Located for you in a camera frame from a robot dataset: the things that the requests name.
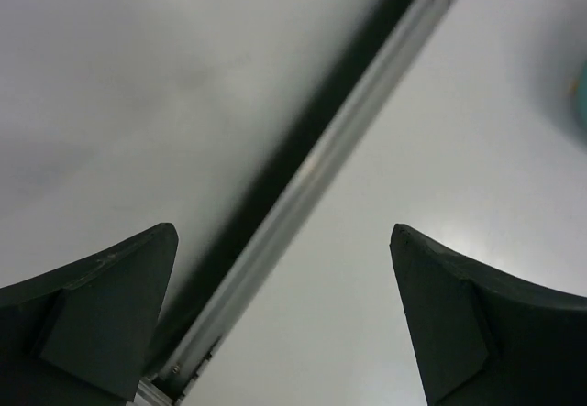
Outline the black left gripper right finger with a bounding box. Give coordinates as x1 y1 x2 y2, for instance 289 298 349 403
390 224 586 405

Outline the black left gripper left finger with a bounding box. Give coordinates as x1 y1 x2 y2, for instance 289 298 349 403
1 223 178 405

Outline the teal round desk organizer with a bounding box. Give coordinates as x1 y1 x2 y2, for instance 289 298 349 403
568 62 587 129

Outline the aluminium frame rail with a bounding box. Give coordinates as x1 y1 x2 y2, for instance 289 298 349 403
135 0 454 405

